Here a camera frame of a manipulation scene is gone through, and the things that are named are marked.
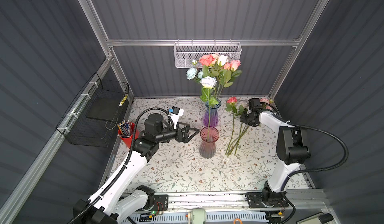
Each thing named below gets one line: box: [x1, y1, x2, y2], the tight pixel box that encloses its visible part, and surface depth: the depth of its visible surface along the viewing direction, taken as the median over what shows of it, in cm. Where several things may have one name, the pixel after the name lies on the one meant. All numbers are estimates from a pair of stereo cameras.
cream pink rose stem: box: [217, 54, 233, 98], surface depth 83 cm
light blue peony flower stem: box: [186, 59, 204, 85], surface depth 82 cm
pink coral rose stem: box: [220, 60, 242, 88], surface depth 83 cm
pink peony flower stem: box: [198, 54, 217, 99], surface depth 77 cm
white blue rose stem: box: [199, 76, 219, 140], surface depth 70 cm
